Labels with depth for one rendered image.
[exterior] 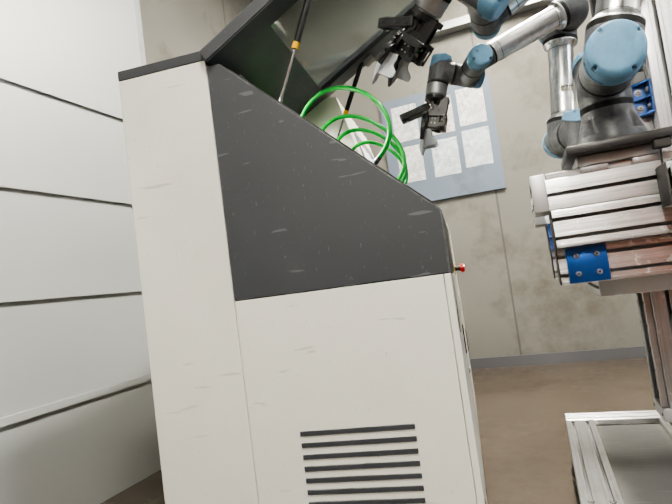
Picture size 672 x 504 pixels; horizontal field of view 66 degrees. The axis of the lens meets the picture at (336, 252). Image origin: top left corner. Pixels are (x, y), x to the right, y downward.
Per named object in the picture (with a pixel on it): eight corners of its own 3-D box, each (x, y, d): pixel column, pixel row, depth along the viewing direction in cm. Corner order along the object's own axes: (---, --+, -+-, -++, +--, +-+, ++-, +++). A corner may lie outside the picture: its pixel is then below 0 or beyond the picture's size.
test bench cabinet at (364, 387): (499, 604, 123) (450, 272, 128) (270, 602, 136) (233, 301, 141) (486, 484, 191) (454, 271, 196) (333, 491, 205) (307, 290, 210)
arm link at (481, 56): (609, 2, 170) (481, 74, 168) (592, 19, 181) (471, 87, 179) (590, -28, 170) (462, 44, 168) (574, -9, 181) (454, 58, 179)
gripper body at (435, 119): (443, 127, 179) (448, 93, 180) (418, 126, 182) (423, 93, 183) (445, 134, 187) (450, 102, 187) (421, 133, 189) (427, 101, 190)
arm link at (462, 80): (487, 81, 179) (455, 76, 179) (477, 93, 190) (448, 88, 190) (490, 59, 179) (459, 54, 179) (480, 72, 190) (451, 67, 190)
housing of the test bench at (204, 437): (270, 602, 136) (203, 49, 146) (173, 601, 143) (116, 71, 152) (365, 435, 273) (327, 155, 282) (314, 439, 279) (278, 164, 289)
